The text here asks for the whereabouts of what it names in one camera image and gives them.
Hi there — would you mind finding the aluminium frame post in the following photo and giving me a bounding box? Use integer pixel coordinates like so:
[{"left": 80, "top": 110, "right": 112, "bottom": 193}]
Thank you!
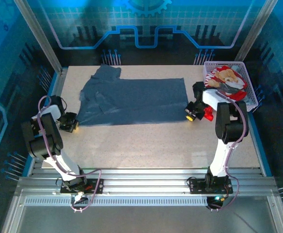
[
  {"left": 13, "top": 0, "right": 64, "bottom": 74},
  {"left": 235, "top": 0, "right": 279, "bottom": 62}
]

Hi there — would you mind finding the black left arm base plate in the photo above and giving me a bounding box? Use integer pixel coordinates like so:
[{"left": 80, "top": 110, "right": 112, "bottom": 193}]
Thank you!
[{"left": 60, "top": 179, "right": 105, "bottom": 195}]

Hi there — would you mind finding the red teddy bear t-shirt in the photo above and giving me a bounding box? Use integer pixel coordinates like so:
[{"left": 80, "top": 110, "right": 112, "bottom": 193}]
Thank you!
[{"left": 204, "top": 65, "right": 249, "bottom": 122}]

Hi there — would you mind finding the aluminium mounting rail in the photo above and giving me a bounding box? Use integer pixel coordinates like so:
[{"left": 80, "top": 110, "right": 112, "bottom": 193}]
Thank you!
[{"left": 15, "top": 167, "right": 278, "bottom": 197}]

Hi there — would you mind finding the lavender plastic basket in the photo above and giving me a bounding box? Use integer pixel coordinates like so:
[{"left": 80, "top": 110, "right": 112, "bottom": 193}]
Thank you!
[{"left": 203, "top": 61, "right": 260, "bottom": 112}]

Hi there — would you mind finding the slotted metal strip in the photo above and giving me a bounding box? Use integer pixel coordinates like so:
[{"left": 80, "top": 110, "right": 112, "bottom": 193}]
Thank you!
[{"left": 25, "top": 197, "right": 229, "bottom": 207}]

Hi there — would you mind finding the light grey garment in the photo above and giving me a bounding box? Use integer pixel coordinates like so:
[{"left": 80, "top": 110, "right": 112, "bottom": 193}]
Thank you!
[{"left": 230, "top": 64, "right": 257, "bottom": 107}]

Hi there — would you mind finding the blue t-shirt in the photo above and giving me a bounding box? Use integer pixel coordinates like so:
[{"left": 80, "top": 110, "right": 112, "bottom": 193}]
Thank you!
[{"left": 76, "top": 63, "right": 189, "bottom": 127}]

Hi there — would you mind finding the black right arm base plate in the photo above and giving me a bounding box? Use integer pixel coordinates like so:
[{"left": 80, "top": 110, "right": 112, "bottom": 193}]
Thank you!
[{"left": 187, "top": 177, "right": 234, "bottom": 195}]

